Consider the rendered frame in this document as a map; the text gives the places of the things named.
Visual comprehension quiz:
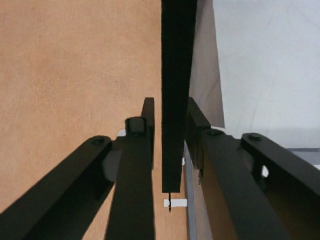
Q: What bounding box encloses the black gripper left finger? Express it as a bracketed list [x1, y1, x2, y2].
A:
[0, 97, 156, 240]

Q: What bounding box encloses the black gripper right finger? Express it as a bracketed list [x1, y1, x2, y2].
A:
[185, 97, 320, 240]

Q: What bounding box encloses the black thin rod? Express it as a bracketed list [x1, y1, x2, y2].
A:
[161, 0, 198, 212]

